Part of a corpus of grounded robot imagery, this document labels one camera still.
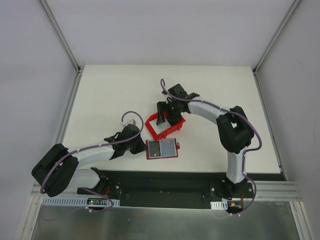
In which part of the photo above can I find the red plastic bin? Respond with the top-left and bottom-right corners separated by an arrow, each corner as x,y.
144,112 -> 186,141

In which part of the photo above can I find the red leather card holder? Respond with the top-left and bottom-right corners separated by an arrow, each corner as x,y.
145,138 -> 180,160

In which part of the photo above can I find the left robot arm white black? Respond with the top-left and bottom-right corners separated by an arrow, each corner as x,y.
31,123 -> 147,197

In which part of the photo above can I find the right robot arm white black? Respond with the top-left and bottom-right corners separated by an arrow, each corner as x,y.
156,83 -> 254,200

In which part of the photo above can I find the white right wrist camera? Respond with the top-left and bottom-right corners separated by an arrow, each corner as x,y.
161,91 -> 175,104

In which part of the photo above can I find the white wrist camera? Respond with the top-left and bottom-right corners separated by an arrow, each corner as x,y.
161,91 -> 175,104
121,119 -> 137,127

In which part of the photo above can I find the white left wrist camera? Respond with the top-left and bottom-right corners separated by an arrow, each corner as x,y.
121,119 -> 137,127

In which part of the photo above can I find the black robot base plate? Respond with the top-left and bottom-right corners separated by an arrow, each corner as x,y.
76,169 -> 260,210

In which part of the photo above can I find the aluminium side rail left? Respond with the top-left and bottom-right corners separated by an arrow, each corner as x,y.
53,66 -> 85,144

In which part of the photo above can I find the aluminium side rail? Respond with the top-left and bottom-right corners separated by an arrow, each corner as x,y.
53,66 -> 85,144
252,71 -> 288,181

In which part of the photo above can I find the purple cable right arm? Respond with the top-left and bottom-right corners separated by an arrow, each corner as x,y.
159,78 -> 263,218

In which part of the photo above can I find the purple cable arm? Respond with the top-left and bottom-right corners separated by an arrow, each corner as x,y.
159,78 -> 263,218
39,111 -> 145,214

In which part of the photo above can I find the white slotted cable duct left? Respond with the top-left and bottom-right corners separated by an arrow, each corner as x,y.
42,196 -> 112,208

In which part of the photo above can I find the white slotted cable duct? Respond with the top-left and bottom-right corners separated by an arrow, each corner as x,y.
42,196 -> 112,208
210,200 -> 228,211

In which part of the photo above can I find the aluminium side rail right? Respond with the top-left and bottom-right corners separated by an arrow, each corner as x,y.
252,71 -> 288,181

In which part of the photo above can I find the white slotted cable duct right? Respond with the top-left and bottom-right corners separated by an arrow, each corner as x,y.
210,200 -> 228,211

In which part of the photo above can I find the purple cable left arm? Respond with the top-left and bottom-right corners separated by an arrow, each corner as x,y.
39,111 -> 145,214

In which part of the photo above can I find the aluminium frame post left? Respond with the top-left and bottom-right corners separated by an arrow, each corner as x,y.
38,0 -> 82,74

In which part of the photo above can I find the aluminium frame post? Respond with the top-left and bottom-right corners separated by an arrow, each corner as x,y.
252,0 -> 303,76
38,0 -> 82,74

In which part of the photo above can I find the aluminium frame post right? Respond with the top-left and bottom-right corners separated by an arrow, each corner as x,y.
252,0 -> 303,76

